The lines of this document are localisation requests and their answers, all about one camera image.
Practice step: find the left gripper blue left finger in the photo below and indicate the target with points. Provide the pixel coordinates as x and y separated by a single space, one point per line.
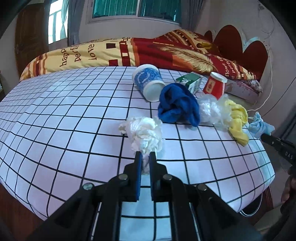
138 173

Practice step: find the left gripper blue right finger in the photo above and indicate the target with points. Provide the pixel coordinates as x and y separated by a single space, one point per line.
153 178

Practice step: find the white tissue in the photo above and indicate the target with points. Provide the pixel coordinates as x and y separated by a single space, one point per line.
145 136

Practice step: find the yellow cloth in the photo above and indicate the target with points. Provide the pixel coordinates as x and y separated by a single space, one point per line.
239 117

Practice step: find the blue cloth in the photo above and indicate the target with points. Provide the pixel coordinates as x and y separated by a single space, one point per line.
176 104

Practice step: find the clear plastic bag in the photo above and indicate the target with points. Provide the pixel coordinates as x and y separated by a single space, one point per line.
215 111

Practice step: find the blue and white paper cup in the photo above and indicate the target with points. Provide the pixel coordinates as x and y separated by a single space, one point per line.
149 82

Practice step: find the red paper cup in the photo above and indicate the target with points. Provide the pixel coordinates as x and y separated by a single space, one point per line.
215 85

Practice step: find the green white milk carton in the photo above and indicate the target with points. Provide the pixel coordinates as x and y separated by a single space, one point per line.
191 81

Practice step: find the right hand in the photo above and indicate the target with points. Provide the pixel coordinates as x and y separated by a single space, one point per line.
289 186

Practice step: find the white grid bed sheet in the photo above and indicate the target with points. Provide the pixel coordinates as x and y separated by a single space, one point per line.
60 131

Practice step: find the red yellow patterned blanket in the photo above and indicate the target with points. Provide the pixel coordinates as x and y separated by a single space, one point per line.
179 50

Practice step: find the red heart headboard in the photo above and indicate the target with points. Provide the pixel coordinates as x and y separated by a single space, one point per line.
229 43

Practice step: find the window with green curtain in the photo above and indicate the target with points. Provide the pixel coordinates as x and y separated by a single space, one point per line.
163 10

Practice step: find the brown wooden door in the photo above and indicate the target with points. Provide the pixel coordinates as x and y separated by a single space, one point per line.
31 35

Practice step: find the grey curtain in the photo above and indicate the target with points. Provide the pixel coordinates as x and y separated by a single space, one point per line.
75 11

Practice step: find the side window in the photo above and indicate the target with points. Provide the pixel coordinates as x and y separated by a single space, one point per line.
58 21

